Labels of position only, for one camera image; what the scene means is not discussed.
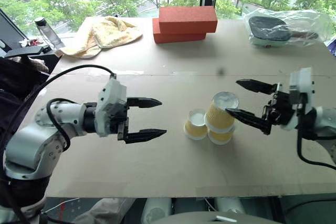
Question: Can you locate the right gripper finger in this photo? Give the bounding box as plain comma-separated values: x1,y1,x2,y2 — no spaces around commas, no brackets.
235,79,279,94
225,108,271,135

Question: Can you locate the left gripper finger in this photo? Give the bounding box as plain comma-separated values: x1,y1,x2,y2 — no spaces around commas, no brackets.
123,129,168,145
127,97,162,109

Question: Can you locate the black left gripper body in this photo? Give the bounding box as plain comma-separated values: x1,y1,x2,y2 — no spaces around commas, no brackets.
110,98,131,141

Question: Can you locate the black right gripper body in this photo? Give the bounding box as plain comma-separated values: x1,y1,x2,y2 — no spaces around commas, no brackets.
262,87,298,133

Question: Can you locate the yellow ribbed paper cup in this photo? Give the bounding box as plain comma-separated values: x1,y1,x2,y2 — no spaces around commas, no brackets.
183,109,208,141
204,91,240,134
207,125,236,145

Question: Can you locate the black table tennis paddle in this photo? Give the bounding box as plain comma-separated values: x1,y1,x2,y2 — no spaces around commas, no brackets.
248,16,320,42

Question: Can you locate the red brick block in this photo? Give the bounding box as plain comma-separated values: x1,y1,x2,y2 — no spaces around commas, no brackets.
158,6,218,35
152,18,208,45

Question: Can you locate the white robot leg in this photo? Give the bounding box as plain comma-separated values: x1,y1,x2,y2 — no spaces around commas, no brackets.
215,197,247,215
142,197,173,224

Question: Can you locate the pale yellow towel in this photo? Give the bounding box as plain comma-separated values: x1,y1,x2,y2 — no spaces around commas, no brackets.
54,16,144,60

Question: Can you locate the clear plastic bag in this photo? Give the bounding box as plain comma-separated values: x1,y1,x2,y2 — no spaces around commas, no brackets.
243,8,334,49

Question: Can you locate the blue object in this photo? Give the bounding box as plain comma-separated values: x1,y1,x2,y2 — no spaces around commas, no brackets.
326,37,336,57

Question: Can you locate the grey rounded robot body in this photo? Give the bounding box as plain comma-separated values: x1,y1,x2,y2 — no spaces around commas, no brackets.
151,210,280,224

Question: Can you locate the person in dark clothing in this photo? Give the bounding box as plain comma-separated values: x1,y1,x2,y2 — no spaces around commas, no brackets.
0,56,136,224

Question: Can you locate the clear water bottle black cap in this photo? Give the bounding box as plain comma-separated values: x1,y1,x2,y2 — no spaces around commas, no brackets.
34,17,62,48

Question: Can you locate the black flat stand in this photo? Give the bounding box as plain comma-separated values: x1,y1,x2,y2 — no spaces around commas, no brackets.
4,45,51,59

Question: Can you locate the black monitor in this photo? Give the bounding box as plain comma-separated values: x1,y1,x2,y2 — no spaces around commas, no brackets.
0,8,28,49

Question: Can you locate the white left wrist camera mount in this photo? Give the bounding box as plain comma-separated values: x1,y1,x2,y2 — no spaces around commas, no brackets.
94,78,128,137

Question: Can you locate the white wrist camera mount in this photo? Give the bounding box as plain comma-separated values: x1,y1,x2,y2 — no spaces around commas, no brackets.
281,67,316,132
94,78,128,137

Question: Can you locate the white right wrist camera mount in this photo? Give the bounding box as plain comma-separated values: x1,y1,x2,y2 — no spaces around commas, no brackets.
281,67,316,132

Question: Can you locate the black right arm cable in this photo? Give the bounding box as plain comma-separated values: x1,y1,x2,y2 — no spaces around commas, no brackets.
296,128,336,170

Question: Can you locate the black short left arm cable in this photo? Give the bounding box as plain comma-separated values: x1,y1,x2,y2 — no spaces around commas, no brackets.
46,98,71,152

